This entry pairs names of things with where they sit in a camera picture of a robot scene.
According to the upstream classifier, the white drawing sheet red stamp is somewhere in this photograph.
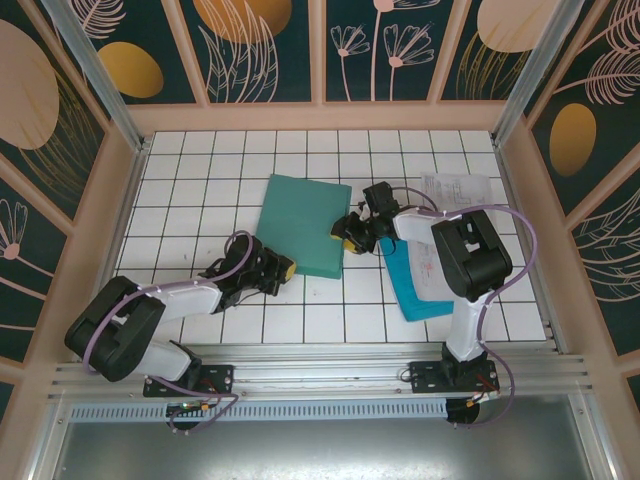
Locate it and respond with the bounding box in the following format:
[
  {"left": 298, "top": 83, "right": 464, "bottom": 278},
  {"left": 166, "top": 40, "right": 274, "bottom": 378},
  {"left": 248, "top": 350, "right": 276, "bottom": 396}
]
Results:
[{"left": 397, "top": 238, "right": 454, "bottom": 304}]

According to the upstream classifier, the aluminium front rail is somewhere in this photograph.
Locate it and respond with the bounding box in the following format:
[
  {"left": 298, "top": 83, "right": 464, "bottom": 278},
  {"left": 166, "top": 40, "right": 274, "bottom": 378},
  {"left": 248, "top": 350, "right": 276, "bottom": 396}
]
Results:
[{"left": 47, "top": 342, "right": 599, "bottom": 404}]

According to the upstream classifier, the aluminium corner post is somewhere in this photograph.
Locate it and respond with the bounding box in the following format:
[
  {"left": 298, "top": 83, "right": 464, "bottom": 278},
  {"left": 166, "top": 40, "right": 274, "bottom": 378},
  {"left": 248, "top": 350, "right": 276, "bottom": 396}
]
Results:
[
  {"left": 40, "top": 0, "right": 151, "bottom": 154},
  {"left": 490, "top": 0, "right": 569, "bottom": 147}
]

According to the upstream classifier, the green folder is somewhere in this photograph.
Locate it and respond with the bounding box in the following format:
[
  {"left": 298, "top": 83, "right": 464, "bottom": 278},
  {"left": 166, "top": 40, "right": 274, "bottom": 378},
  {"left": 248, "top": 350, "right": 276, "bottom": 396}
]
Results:
[{"left": 256, "top": 172, "right": 354, "bottom": 280}]

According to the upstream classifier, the slotted grey cable tray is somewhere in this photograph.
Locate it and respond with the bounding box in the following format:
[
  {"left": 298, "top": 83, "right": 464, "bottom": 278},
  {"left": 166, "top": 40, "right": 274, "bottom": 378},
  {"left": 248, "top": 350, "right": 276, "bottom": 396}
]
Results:
[{"left": 68, "top": 398, "right": 452, "bottom": 422}]

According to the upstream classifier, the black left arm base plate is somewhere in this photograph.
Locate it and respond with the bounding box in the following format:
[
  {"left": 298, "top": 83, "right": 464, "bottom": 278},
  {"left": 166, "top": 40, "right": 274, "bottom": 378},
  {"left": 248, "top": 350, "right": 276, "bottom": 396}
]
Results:
[{"left": 143, "top": 363, "right": 237, "bottom": 400}]

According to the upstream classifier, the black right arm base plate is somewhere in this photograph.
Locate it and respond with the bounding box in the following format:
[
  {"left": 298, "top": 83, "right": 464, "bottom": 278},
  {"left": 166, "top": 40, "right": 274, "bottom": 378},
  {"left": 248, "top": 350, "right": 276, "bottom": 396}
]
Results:
[{"left": 408, "top": 358, "right": 502, "bottom": 397}]

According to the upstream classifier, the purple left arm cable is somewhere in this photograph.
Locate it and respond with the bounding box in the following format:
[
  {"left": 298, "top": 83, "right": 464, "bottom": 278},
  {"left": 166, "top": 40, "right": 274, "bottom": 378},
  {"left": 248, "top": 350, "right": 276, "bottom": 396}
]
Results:
[{"left": 82, "top": 229, "right": 260, "bottom": 437}]

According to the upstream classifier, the blue file sleeve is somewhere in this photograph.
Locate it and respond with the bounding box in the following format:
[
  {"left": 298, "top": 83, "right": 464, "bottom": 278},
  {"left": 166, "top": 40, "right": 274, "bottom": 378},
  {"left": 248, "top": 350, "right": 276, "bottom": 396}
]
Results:
[{"left": 378, "top": 237, "right": 457, "bottom": 324}]

